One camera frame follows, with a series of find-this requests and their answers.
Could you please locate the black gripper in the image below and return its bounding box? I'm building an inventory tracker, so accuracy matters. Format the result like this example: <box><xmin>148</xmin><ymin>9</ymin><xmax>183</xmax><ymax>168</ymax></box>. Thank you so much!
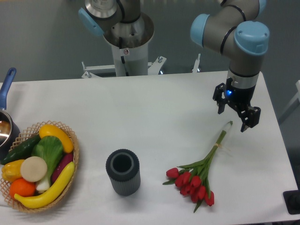
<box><xmin>213</xmin><ymin>78</ymin><xmax>261</xmax><ymax>132</ymax></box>

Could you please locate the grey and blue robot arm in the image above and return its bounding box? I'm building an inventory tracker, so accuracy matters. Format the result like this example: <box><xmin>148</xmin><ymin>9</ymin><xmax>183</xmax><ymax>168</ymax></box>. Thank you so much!
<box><xmin>78</xmin><ymin>0</ymin><xmax>270</xmax><ymax>131</ymax></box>

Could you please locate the red tulip bouquet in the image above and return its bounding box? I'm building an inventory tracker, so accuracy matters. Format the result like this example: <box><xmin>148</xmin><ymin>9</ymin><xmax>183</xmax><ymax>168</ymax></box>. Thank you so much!
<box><xmin>163</xmin><ymin>121</ymin><xmax>233</xmax><ymax>213</ymax></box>

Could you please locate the black device at edge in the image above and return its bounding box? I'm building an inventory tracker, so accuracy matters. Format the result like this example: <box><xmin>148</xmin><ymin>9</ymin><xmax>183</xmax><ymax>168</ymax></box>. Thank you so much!
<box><xmin>283</xmin><ymin>190</ymin><xmax>300</xmax><ymax>215</ymax></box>

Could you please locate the dark grey ribbed vase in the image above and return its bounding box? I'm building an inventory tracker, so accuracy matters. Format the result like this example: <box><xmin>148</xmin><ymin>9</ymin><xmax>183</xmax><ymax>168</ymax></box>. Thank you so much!
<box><xmin>105</xmin><ymin>149</ymin><xmax>141</xmax><ymax>196</ymax></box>

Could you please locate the yellow squash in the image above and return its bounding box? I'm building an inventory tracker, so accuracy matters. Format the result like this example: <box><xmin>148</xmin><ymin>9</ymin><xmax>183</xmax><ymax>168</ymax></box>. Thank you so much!
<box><xmin>39</xmin><ymin>124</ymin><xmax>74</xmax><ymax>153</ymax></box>

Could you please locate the purple eggplant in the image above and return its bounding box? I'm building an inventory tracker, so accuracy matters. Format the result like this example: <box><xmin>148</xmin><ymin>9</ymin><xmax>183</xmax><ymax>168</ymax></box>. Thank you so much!
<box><xmin>51</xmin><ymin>153</ymin><xmax>73</xmax><ymax>184</ymax></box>

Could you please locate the green bok choy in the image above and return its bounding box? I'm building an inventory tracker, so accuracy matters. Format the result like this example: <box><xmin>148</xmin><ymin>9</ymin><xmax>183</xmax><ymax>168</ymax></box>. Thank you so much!
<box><xmin>31</xmin><ymin>136</ymin><xmax>63</xmax><ymax>194</ymax></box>

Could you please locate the woven wicker basket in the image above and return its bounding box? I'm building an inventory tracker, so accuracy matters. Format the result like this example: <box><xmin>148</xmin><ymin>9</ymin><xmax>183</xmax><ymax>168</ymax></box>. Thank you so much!
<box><xmin>0</xmin><ymin>121</ymin><xmax>79</xmax><ymax>213</ymax></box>

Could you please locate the beige round disc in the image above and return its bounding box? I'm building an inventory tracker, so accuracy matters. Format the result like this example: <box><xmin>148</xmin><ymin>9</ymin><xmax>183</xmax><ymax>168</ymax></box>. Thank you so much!
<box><xmin>20</xmin><ymin>156</ymin><xmax>47</xmax><ymax>182</ymax></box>

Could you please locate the green cucumber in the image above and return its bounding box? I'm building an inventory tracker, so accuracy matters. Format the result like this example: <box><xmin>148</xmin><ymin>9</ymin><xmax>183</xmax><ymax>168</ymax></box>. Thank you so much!
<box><xmin>0</xmin><ymin>135</ymin><xmax>41</xmax><ymax>165</ymax></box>

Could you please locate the yellow banana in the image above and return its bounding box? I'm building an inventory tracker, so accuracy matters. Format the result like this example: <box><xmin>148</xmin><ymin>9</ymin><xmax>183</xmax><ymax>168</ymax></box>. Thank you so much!
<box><xmin>14</xmin><ymin>162</ymin><xmax>75</xmax><ymax>209</ymax></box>

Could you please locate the orange fruit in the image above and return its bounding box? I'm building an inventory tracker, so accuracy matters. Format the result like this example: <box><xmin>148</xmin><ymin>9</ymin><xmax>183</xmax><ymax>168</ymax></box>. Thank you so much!
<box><xmin>9</xmin><ymin>178</ymin><xmax>36</xmax><ymax>199</ymax></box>

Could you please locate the yellow bell pepper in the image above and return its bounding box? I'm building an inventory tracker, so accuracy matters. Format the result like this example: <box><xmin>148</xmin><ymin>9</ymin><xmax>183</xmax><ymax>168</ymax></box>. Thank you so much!
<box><xmin>1</xmin><ymin>159</ymin><xmax>25</xmax><ymax>183</ymax></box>

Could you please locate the white frame at right edge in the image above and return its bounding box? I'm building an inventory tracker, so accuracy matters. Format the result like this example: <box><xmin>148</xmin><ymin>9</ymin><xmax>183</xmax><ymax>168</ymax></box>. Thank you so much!
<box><xmin>277</xmin><ymin>80</ymin><xmax>300</xmax><ymax>125</ymax></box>

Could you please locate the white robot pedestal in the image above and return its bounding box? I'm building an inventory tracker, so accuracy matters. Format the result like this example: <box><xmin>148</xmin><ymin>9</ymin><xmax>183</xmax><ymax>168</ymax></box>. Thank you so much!
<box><xmin>78</xmin><ymin>8</ymin><xmax>167</xmax><ymax>76</ymax></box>

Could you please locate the blue handled saucepan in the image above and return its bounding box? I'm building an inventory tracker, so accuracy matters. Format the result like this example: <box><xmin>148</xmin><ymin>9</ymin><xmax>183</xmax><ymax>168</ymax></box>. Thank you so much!
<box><xmin>0</xmin><ymin>67</ymin><xmax>20</xmax><ymax>160</ymax></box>

